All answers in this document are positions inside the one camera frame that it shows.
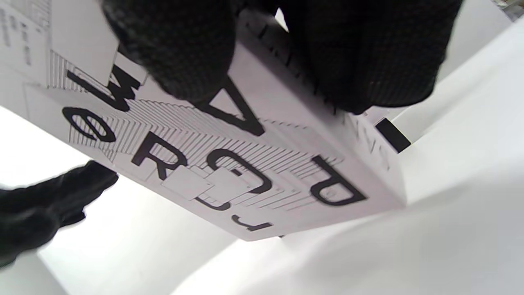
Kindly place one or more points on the white book black letters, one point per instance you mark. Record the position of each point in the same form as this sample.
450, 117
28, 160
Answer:
254, 164

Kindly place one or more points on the person's right hand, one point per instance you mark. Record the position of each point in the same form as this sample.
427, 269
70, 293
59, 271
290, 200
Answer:
348, 53

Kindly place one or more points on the person's left hand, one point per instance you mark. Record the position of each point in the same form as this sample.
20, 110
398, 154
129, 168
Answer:
37, 213

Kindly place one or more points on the white backdrop board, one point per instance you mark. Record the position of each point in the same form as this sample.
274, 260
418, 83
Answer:
477, 28

